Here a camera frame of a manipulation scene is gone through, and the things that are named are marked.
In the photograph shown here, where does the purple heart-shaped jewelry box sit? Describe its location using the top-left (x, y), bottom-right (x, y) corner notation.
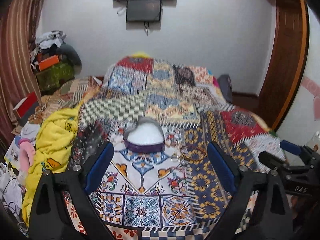
top-left (123, 116), bottom-right (165, 154)

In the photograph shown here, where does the wooden door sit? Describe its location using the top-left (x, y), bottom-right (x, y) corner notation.
top-left (257, 0), bottom-right (310, 130)

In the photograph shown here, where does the dark grey bag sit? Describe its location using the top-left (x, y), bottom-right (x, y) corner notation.
top-left (217, 74), bottom-right (233, 103)

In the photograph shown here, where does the yellow cartoon blanket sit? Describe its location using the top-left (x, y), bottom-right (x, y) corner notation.
top-left (22, 105), bottom-right (80, 225)

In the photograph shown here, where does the red and white box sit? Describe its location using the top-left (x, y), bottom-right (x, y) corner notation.
top-left (13, 92), bottom-right (39, 127)

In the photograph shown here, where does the colourful patchwork bedspread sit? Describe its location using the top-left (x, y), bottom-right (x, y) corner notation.
top-left (44, 55), bottom-right (288, 240)

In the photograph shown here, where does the striped brown pillow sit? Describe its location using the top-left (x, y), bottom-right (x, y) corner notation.
top-left (58, 76), bottom-right (102, 102)

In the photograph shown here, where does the green patterned storage box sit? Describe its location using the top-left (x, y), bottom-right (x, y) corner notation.
top-left (36, 62), bottom-right (74, 93)

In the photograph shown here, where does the orange box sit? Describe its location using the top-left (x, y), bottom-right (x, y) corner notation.
top-left (37, 55), bottom-right (60, 72)

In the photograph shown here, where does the pile of grey-white clothes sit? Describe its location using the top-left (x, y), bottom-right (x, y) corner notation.
top-left (35, 30), bottom-right (67, 50)

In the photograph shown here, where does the striped red-brown curtain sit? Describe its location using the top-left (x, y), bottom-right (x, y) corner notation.
top-left (1, 0), bottom-right (44, 148)

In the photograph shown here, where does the small black wall panel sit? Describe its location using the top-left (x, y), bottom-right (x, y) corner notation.
top-left (126, 0), bottom-right (162, 23)

